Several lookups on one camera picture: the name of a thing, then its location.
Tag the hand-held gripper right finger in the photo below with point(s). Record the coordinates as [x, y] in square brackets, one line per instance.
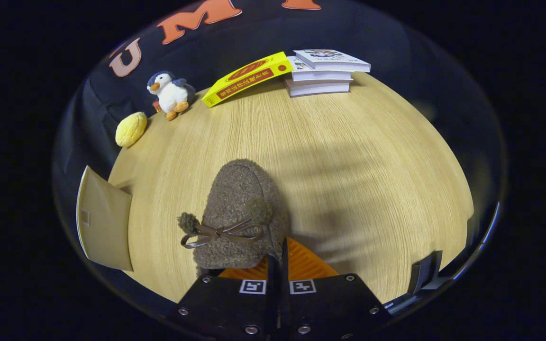
[284, 284]

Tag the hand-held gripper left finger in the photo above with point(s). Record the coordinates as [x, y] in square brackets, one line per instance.
[235, 303]

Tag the brown fuzzy shoe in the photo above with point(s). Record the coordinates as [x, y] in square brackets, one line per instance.
[240, 199]

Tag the beige storage box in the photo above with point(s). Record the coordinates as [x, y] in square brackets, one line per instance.
[104, 222]

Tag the dark angular object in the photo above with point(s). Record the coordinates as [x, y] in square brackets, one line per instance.
[424, 272]

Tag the yellow plush bun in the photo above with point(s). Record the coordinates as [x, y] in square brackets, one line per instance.
[131, 129]

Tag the yellow book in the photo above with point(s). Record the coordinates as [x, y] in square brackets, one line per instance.
[249, 78]

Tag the penguin plush toy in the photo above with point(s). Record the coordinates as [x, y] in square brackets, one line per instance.
[172, 96]

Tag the illustrated white book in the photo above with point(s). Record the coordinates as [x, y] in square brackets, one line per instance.
[334, 59]

